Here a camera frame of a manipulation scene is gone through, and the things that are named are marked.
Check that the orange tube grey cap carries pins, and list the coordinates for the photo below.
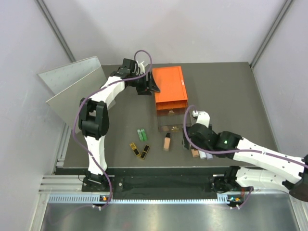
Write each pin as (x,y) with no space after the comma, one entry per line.
(195,153)

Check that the peach foundation bottle black cap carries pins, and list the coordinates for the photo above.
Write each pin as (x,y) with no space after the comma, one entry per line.
(167,141)

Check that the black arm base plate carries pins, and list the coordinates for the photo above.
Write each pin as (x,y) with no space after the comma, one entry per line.
(162,183)

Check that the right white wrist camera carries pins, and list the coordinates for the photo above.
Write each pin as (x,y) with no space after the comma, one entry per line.
(201,117)

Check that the clear acrylic drawer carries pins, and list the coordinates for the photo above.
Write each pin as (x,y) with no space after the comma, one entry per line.
(170,120)

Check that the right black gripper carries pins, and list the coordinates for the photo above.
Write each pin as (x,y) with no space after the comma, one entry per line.
(185,143)

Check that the gold black compact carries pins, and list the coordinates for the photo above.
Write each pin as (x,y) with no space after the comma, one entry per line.
(145,151)
(135,149)

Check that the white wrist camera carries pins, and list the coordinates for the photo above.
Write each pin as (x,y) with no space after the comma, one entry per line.
(201,117)
(140,69)

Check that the grey metal panel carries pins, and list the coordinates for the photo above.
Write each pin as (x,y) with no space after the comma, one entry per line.
(72,82)

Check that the green lipstick tube right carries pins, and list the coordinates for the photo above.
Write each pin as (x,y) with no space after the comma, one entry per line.
(145,138)

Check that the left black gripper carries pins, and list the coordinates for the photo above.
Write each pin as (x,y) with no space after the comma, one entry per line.
(147,86)

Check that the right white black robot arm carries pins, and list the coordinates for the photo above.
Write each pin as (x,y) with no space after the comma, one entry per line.
(273,170)

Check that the lilac white tube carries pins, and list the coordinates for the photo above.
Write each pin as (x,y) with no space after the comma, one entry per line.
(209,156)

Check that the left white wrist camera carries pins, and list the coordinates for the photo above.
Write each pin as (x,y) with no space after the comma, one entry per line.
(140,69)

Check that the gold black compact left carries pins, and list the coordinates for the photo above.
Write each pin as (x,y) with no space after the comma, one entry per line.
(135,149)

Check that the green white tube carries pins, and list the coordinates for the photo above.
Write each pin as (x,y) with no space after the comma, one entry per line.
(202,155)

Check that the green lipstick tube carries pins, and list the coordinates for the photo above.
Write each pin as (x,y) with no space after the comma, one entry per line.
(145,138)
(140,134)

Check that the aluminium frame rail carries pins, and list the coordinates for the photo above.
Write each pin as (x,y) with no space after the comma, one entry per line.
(66,183)

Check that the orange drawer box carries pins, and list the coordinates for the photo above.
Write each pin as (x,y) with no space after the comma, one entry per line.
(172,98)

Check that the gold black compact right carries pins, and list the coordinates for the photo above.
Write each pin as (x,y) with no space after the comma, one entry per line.
(145,151)

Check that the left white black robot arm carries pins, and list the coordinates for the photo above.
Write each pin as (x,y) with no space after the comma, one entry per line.
(93,119)

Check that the green lipstick tube left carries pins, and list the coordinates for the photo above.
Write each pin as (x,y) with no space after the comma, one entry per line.
(140,134)

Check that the slotted grey cable duct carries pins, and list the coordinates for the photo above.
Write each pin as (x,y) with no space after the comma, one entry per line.
(98,199)

